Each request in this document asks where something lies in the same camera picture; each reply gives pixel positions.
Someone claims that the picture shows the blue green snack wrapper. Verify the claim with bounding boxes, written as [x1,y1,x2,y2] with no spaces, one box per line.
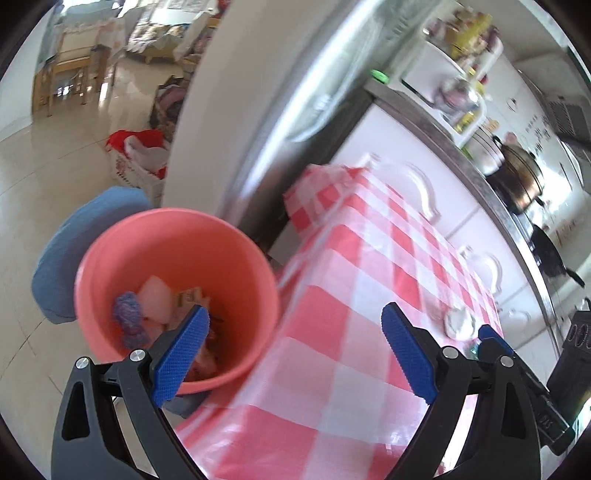
[465,339,481,360]

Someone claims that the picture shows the orange plastic trash bucket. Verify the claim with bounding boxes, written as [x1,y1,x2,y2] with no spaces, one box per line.
[74,208,280,395]

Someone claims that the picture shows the black frying pan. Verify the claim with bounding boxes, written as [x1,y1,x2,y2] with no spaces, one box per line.
[530,224,586,288]

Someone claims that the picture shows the green small lid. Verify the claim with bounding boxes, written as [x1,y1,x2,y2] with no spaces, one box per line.
[370,69,390,84]

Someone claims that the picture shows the red white basket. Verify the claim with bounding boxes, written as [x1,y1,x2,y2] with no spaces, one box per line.
[105,129,170,206]

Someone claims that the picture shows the wooden chair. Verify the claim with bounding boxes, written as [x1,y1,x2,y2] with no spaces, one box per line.
[31,19,125,116]

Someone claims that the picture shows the blue mesh cloth bundle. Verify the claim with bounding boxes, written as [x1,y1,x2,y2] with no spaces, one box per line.
[112,291,149,350]

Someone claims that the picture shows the blue round cushion stool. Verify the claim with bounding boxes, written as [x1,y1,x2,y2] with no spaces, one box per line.
[31,186,152,325]

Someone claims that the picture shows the brown steel cooking pot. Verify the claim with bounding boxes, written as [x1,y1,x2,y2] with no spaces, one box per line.
[486,135,545,215]

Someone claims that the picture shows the green striped white sponge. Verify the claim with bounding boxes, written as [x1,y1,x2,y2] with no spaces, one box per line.
[136,276,174,325]

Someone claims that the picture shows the white cloth bundle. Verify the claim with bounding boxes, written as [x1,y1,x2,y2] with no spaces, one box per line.
[444,307,477,341]

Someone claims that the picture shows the steel ladle bowl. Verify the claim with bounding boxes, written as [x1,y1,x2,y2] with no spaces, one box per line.
[434,78,480,114]

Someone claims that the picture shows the white dish rack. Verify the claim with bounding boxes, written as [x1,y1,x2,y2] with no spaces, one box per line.
[400,6,504,147]

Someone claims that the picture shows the white kitchen cabinets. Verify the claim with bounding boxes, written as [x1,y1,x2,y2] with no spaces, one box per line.
[332,104,558,381]

